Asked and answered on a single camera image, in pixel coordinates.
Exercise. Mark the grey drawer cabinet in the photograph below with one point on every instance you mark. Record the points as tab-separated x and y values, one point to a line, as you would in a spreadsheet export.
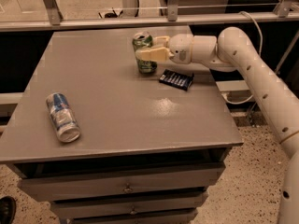
127	121

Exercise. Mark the top grey drawer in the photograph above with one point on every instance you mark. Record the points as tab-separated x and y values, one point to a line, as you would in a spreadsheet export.
71	187

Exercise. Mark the green soda can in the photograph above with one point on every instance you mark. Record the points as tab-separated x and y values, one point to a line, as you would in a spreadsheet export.
144	40

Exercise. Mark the bottom grey drawer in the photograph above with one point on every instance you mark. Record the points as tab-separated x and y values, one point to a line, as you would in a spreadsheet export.
180	216

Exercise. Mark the dark blue snack packet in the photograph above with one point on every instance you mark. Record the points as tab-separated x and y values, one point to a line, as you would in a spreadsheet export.
176	80

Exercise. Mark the dark floor fixture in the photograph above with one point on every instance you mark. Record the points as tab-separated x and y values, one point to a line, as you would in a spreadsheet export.
112	14

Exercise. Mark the grey metal railing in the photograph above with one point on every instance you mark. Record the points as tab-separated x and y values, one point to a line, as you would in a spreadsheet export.
56	15

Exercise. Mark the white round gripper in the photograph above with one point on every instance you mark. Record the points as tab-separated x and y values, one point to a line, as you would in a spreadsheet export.
180	48

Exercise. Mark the black shoe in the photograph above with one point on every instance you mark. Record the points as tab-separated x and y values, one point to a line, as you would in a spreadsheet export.
7	210

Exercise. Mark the blue silver energy drink can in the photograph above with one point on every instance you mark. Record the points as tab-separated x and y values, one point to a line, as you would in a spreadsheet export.
62	118

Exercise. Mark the middle grey drawer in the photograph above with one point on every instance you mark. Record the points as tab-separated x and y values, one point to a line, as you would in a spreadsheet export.
130	205

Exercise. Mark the grey drawer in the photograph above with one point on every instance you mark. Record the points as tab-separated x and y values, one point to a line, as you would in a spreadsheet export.
71	187
180	216
130	205

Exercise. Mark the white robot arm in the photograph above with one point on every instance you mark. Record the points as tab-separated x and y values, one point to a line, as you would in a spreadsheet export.
232	50

